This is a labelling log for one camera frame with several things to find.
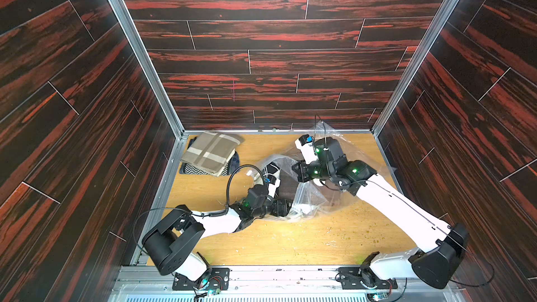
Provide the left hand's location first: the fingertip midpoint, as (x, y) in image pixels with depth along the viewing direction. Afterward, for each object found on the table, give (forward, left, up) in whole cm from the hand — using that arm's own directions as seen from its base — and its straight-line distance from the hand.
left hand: (290, 204), depth 83 cm
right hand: (+8, -2, +17) cm, 19 cm away
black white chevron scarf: (+19, +48, -2) cm, 52 cm away
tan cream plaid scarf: (+27, +38, 0) cm, 47 cm away
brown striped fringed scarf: (+8, +1, +1) cm, 8 cm away
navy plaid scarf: (+24, +27, -5) cm, 36 cm away
